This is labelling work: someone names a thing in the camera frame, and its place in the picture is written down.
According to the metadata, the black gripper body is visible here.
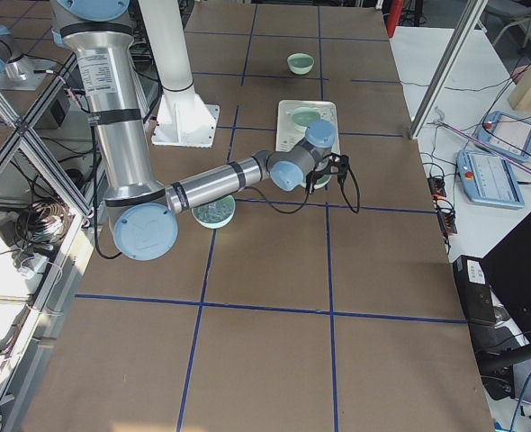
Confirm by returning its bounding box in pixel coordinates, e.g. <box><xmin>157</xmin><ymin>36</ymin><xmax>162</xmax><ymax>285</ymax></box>
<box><xmin>309</xmin><ymin>165</ymin><xmax>332</xmax><ymax>183</ymax></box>

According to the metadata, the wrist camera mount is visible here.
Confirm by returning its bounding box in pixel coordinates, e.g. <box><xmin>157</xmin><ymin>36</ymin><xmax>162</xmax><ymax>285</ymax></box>
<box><xmin>325</xmin><ymin>153</ymin><xmax>350</xmax><ymax>177</ymax></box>

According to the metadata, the rod with green tip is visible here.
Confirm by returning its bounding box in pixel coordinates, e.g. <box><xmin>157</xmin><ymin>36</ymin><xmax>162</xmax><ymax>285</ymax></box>
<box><xmin>434</xmin><ymin>116</ymin><xmax>531</xmax><ymax>175</ymax></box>

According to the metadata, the green bowl with ice cubes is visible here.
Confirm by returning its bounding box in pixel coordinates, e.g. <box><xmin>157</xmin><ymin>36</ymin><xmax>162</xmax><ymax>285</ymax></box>
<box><xmin>192</xmin><ymin>195</ymin><xmax>236</xmax><ymax>230</ymax></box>

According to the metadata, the blue teach pendant near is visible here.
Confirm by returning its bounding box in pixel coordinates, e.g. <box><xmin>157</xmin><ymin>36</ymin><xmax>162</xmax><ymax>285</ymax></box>
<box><xmin>456</xmin><ymin>149</ymin><xmax>525</xmax><ymax>209</ymax></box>

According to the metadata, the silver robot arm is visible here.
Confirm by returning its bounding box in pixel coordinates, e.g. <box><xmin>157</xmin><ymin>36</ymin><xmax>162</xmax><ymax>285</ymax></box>
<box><xmin>51</xmin><ymin>1</ymin><xmax>338</xmax><ymax>261</ymax></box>
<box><xmin>0</xmin><ymin>24</ymin><xmax>33</xmax><ymax>83</ymax></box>

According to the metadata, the green bowl moved to tray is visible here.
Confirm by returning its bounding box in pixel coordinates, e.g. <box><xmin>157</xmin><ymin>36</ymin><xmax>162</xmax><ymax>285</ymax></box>
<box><xmin>300</xmin><ymin>174</ymin><xmax>331</xmax><ymax>190</ymax></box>

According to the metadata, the black computer box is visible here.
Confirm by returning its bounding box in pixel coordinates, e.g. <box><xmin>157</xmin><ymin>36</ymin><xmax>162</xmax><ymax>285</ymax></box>
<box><xmin>453</xmin><ymin>255</ymin><xmax>496</xmax><ymax>327</ymax></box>

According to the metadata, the red cylinder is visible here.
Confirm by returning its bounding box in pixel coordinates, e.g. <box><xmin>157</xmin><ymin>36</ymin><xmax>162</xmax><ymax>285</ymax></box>
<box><xmin>386</xmin><ymin>0</ymin><xmax>405</xmax><ymax>39</ymax></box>

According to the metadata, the white pedestal column base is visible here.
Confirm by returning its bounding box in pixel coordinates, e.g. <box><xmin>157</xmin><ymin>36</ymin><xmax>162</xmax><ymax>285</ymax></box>
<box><xmin>139</xmin><ymin>0</ymin><xmax>220</xmax><ymax>148</ymax></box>

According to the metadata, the aluminium frame post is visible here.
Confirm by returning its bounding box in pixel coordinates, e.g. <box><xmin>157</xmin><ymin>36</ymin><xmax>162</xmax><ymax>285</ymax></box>
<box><xmin>409</xmin><ymin>0</ymin><xmax>488</xmax><ymax>140</ymax></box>

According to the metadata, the blue teach pendant far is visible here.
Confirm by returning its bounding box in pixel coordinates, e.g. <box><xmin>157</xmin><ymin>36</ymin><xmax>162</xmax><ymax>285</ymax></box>
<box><xmin>477</xmin><ymin>111</ymin><xmax>531</xmax><ymax>162</ymax></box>

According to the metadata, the black laptop monitor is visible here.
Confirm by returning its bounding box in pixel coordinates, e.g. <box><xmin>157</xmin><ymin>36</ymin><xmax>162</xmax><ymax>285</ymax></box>
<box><xmin>478</xmin><ymin>212</ymin><xmax>531</xmax><ymax>374</ymax></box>

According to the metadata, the pale green bear tray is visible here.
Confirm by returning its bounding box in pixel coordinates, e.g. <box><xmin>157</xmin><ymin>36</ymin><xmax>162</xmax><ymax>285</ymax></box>
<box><xmin>275</xmin><ymin>100</ymin><xmax>341</xmax><ymax>154</ymax></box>

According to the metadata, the green bowl on tray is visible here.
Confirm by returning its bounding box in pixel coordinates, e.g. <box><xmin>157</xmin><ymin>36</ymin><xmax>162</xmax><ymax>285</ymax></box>
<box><xmin>290</xmin><ymin>106</ymin><xmax>321</xmax><ymax>133</ymax></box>

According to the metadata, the blue teach pendant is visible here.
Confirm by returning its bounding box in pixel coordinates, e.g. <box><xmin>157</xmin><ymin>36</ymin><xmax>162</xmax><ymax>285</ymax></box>
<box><xmin>477</xmin><ymin>111</ymin><xmax>531</xmax><ymax>162</ymax></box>
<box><xmin>456</xmin><ymin>149</ymin><xmax>525</xmax><ymax>209</ymax></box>

